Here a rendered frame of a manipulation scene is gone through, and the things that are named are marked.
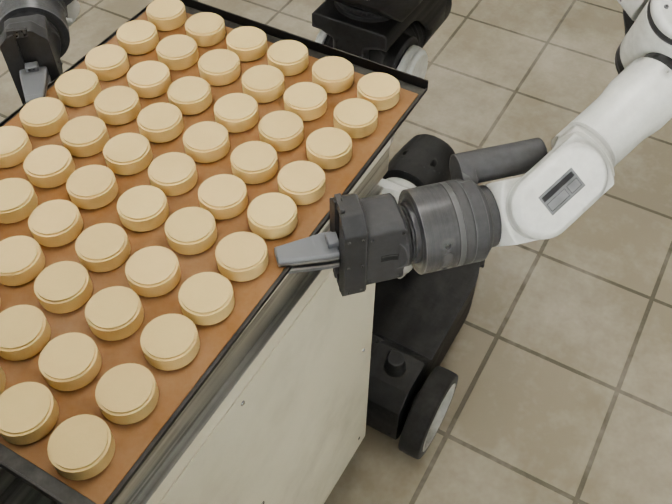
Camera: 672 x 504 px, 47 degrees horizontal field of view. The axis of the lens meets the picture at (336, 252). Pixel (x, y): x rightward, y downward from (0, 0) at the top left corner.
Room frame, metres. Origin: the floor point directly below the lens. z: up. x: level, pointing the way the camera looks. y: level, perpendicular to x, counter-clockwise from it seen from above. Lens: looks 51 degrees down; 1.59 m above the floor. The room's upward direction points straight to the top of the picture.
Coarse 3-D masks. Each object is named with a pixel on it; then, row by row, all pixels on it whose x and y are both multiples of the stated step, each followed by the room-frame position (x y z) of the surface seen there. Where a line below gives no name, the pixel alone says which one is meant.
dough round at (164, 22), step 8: (160, 0) 0.88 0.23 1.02; (168, 0) 0.88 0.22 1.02; (176, 0) 0.88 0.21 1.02; (152, 8) 0.86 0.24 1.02; (160, 8) 0.86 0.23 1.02; (168, 8) 0.86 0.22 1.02; (176, 8) 0.86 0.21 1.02; (184, 8) 0.87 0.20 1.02; (152, 16) 0.85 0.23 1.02; (160, 16) 0.85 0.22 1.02; (168, 16) 0.85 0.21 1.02; (176, 16) 0.85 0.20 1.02; (184, 16) 0.86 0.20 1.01; (160, 24) 0.84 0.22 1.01; (168, 24) 0.84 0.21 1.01; (176, 24) 0.85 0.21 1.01
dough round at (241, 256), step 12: (228, 240) 0.47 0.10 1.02; (240, 240) 0.47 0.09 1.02; (252, 240) 0.47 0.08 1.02; (216, 252) 0.46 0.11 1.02; (228, 252) 0.46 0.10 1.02; (240, 252) 0.46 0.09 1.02; (252, 252) 0.46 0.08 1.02; (264, 252) 0.46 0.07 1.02; (228, 264) 0.44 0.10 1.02; (240, 264) 0.44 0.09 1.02; (252, 264) 0.44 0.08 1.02; (264, 264) 0.45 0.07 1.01; (228, 276) 0.44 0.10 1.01; (240, 276) 0.44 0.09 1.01; (252, 276) 0.44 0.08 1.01
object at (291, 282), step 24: (384, 168) 0.74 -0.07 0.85; (360, 192) 0.68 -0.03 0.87; (288, 288) 0.53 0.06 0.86; (264, 312) 0.49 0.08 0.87; (240, 336) 0.45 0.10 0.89; (240, 360) 0.44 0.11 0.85; (216, 384) 0.41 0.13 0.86; (192, 408) 0.37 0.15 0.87; (168, 432) 0.34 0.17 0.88; (168, 456) 0.33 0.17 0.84; (144, 480) 0.30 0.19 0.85
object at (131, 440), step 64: (256, 64) 0.77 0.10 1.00; (128, 128) 0.66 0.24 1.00; (256, 128) 0.66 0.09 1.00; (320, 128) 0.66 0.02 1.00; (384, 128) 0.66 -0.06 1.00; (64, 192) 0.56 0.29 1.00; (192, 192) 0.56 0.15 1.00; (256, 192) 0.56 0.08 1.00; (64, 256) 0.47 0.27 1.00; (192, 256) 0.47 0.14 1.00; (64, 320) 0.40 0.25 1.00; (192, 384) 0.33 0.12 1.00; (128, 448) 0.27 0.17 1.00
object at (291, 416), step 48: (336, 288) 0.61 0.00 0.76; (288, 336) 0.51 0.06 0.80; (336, 336) 0.61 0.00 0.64; (240, 384) 0.43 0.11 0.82; (288, 384) 0.50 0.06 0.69; (336, 384) 0.61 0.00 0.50; (192, 432) 0.36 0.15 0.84; (240, 432) 0.41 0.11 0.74; (288, 432) 0.49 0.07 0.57; (336, 432) 0.61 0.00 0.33; (0, 480) 0.31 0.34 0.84; (192, 480) 0.33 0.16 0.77; (240, 480) 0.39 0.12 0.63; (288, 480) 0.48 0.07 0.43; (336, 480) 0.61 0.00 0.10
